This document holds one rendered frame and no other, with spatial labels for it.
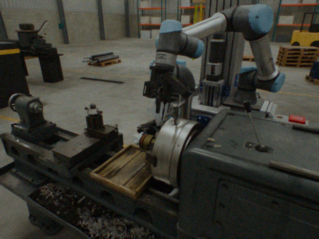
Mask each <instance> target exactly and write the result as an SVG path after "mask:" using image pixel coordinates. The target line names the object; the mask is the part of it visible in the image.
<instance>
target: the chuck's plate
mask: <svg viewBox="0 0 319 239"><path fill-rule="evenodd" d="M202 130H203V126H202V124H201V123H200V122H196V121H190V122H188V123H187V124H186V125H185V126H184V128H183V129H182V130H181V132H180V134H179V136H178V138H177V141H176V143H175V146H174V149H173V152H172V156H171V161H170V168H169V178H170V182H171V184H172V186H174V187H176V188H178V189H180V177H181V159H182V153H183V152H184V151H185V150H186V149H187V147H188V145H189V143H190V141H191V139H192V137H193V136H194V135H195V134H199V133H200V132H201V131H202Z"/></svg>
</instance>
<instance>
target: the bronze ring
mask: <svg viewBox="0 0 319 239"><path fill-rule="evenodd" d="M155 140H156V138H155V135H142V136H141V138H140V140H139V146H140V148H142V149H144V150H145V151H147V146H148V144H149V143H155Z"/></svg>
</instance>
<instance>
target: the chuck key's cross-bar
mask: <svg viewBox="0 0 319 239"><path fill-rule="evenodd" d="M185 102H186V100H184V101H183V102H181V103H180V104H179V105H178V109H179V108H180V107H181V106H182V105H183V104H184V103H185ZM174 112H176V110H173V111H172V112H170V113H169V114H166V116H165V118H167V117H169V116H171V115H172V114H173V113H174ZM155 122H156V119H154V120H151V121H149V122H146V123H144V124H143V125H142V126H143V127H146V126H148V125H151V124H153V123H155Z"/></svg>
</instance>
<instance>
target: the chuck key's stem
mask: <svg viewBox="0 0 319 239"><path fill-rule="evenodd" d="M173 110H176V112H174V113H173V119H174V123H175V124H177V123H178V105H177V104H174V105H173Z"/></svg>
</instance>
